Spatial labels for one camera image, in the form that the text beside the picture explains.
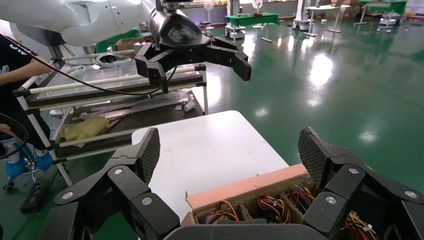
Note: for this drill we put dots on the blue shoe cover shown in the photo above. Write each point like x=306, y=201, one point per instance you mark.
x=16, y=165
x=43, y=160

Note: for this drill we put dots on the white frame table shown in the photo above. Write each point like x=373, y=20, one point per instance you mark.
x=326, y=8

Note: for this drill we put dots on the wheeled stool base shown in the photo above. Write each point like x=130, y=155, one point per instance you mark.
x=30, y=169

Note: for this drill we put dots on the open brown cardboard box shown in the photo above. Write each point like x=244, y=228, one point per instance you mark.
x=127, y=43

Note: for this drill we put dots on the white standing robot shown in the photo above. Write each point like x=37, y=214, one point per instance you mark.
x=301, y=15

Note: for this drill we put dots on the black foot pedal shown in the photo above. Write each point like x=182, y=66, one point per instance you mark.
x=34, y=198

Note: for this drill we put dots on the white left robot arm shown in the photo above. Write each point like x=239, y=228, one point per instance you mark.
x=82, y=20

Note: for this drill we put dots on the yellow cloth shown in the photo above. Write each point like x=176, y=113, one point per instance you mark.
x=86, y=129

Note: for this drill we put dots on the green cloth table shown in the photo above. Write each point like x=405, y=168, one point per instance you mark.
x=116, y=36
x=384, y=5
x=251, y=19

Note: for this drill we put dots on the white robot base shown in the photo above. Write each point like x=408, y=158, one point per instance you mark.
x=235, y=32
x=391, y=20

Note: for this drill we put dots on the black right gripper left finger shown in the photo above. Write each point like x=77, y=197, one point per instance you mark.
x=126, y=185

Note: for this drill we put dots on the transparent plastic grid tray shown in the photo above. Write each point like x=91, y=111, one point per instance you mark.
x=109, y=74

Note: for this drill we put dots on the person in black shirt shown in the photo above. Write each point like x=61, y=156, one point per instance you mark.
x=11, y=54

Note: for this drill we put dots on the person's hand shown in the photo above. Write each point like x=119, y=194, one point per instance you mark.
x=7, y=130

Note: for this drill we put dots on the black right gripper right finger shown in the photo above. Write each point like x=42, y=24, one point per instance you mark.
x=344, y=179

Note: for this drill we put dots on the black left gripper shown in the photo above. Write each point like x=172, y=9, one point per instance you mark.
x=175, y=33

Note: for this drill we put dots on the white standing fan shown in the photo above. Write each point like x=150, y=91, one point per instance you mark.
x=209, y=6
x=257, y=6

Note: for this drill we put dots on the grey frame table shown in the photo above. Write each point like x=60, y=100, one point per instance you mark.
x=374, y=6

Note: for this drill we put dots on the white tube frame cart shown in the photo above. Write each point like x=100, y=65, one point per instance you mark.
x=99, y=81

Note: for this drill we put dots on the brown cardboard divider grid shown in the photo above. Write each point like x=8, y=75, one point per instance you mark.
x=245, y=210

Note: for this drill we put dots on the stacked cardboard boxes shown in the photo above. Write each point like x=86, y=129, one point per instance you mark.
x=344, y=10

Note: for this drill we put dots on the person's bare forearm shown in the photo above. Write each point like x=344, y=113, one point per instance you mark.
x=23, y=71

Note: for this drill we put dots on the black round stool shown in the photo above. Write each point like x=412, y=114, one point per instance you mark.
x=205, y=24

